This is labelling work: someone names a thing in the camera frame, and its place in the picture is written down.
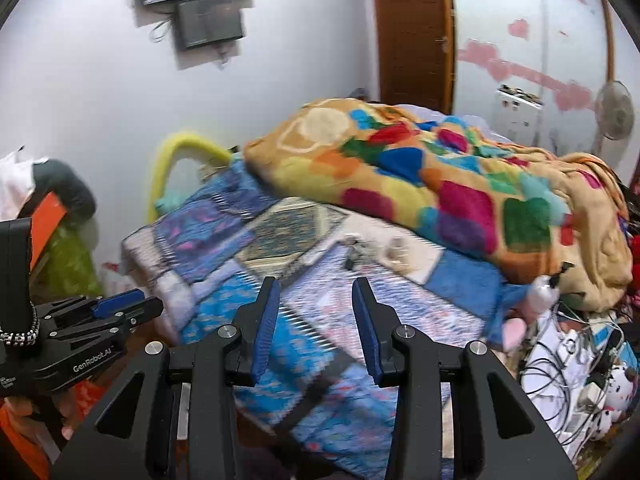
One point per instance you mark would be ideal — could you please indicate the frosted sliding door pink hearts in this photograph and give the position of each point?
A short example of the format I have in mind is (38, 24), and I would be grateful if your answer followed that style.
(490, 10)
(580, 20)

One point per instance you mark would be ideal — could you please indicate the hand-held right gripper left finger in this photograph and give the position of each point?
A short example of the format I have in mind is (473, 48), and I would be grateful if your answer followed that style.
(265, 330)

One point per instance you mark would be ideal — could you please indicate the dark grey cushion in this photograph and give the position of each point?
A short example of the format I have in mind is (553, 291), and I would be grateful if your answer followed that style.
(70, 185)

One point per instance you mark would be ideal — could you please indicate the green patterned bag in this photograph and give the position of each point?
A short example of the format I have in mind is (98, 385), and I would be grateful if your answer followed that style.
(75, 260)

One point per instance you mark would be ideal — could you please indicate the blue patchwork bedspread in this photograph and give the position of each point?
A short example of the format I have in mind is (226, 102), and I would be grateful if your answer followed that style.
(310, 310)

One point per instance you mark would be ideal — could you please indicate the white tape roll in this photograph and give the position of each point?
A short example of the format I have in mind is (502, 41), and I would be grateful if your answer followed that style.
(396, 252)

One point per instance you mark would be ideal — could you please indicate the spotted cow plush toy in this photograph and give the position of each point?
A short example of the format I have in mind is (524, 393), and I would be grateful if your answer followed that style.
(617, 380)

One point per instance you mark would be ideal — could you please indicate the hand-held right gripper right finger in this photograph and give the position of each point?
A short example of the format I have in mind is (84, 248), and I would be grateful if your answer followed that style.
(367, 335)

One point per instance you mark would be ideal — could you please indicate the brown wooden door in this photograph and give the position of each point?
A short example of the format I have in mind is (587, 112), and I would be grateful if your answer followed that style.
(410, 35)

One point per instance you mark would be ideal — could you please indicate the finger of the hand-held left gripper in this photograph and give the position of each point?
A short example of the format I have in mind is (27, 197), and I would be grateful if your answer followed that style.
(140, 310)
(117, 304)

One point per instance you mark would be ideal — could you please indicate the standing fan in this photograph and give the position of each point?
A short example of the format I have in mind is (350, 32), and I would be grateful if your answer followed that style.
(614, 110)

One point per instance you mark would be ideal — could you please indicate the small white cabinet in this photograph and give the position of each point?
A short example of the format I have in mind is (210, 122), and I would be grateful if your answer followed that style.
(520, 115)

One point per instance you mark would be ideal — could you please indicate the colourful patch fleece blanket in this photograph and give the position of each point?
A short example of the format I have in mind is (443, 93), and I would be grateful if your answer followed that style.
(400, 170)

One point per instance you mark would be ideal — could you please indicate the white cloth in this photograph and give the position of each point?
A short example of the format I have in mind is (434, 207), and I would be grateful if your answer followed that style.
(12, 180)

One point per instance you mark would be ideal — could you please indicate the orange plastic bag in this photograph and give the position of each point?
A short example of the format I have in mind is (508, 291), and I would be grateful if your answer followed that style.
(20, 450)

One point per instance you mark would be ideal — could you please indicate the brown wooden wardrobe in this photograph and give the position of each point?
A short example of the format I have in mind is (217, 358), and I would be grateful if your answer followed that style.
(446, 35)

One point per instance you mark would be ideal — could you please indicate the yellow foam tube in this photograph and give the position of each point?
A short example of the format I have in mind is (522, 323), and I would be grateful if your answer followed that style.
(165, 160)

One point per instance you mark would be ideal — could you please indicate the orange box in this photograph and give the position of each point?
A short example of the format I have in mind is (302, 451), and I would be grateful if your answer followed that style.
(47, 220)

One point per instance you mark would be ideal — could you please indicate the white pump bottle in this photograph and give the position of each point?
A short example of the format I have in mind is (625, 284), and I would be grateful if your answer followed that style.
(540, 295)

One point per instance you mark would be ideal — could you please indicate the pink cup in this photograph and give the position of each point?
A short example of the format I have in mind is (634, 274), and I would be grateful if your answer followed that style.
(515, 335)

